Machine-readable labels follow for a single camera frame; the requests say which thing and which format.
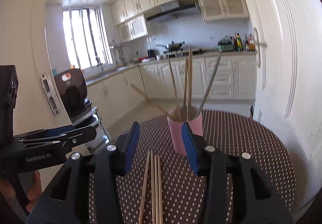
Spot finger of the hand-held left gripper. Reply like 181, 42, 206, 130
19, 126, 97, 150
24, 125, 76, 139

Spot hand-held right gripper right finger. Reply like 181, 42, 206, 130
182, 121, 293, 224

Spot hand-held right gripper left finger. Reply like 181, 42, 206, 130
26, 121, 140, 224

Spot pink cup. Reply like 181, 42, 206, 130
167, 107, 203, 157

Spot single light wooden chopstick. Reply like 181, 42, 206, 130
138, 151, 151, 224
151, 154, 156, 224
157, 156, 163, 224
154, 155, 159, 224

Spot bunch of wooden chopsticks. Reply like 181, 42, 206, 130
131, 46, 223, 121

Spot person's left hand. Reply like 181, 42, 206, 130
25, 171, 42, 212

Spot metal door strike plate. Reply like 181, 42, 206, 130
40, 73, 59, 117

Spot black appliance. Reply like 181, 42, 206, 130
54, 68, 88, 120

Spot brown polka dot tablecloth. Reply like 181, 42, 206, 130
88, 109, 297, 224

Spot sink faucet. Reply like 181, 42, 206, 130
96, 57, 105, 76

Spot lower cream kitchen cabinets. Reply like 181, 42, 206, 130
84, 53, 257, 129

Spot gas stove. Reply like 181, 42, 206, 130
161, 48, 203, 60

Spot window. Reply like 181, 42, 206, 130
62, 7, 114, 71

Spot wok with lid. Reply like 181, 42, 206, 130
155, 41, 185, 52

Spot green kitchen appliance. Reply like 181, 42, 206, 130
218, 36, 234, 52

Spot small lattice door cabinet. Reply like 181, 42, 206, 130
118, 14, 148, 43

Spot white door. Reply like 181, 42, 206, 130
229, 0, 322, 214

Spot range hood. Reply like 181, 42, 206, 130
144, 0, 202, 23

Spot wide lattice door cabinet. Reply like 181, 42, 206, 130
197, 0, 250, 22

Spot wall utensil rack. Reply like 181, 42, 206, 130
109, 39, 126, 66

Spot door handle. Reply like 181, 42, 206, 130
252, 28, 267, 68

